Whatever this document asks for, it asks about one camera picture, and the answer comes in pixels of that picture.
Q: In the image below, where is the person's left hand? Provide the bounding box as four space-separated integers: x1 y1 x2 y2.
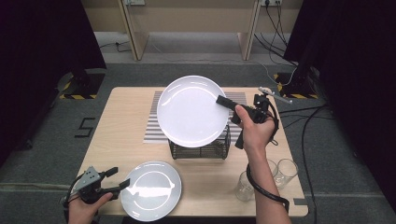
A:
66 191 114 224

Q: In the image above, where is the hand-held gripper cable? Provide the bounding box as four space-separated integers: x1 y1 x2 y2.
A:
245 97 291 215
61 179 82 223

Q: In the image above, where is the black cable with plug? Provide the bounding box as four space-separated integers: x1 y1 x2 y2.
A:
98 40 133 53

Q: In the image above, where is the white cable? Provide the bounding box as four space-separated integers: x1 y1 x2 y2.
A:
256 60 299 87

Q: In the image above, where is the right hand-held gripper cable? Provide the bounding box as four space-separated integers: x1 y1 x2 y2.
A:
245 97 291 215

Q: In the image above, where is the long thin black cable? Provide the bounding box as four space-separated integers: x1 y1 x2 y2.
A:
300 105 330 224

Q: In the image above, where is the person's right hand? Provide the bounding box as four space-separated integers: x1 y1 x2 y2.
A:
233 104 276 157

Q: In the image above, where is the black power cable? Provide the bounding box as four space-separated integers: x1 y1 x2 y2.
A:
252 32 299 68
264 3 289 48

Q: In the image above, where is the black wire cutlery basket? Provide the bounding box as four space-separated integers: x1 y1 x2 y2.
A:
167 124 232 161

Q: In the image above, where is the white round plate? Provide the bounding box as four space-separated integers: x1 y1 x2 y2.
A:
156 75 231 148
120 161 183 222

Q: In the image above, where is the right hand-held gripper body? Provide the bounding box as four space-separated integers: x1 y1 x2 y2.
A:
245 86 294 125

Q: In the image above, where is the black stand base striped tape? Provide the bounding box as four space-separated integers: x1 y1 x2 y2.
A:
58 68 106 101
273 72 320 100

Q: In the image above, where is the left hand-held gripper cable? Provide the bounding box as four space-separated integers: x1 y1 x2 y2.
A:
61 179 82 223

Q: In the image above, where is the black floor cable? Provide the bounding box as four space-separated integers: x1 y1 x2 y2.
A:
278 113 335 129
278 105 328 115

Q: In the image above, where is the black curtain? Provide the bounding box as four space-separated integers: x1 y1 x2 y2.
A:
282 0 396 216
0 0 107 166

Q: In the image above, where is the striped placemat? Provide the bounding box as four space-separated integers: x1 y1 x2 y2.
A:
143 91 253 145

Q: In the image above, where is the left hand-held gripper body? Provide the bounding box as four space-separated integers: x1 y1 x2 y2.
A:
72 165 110 205

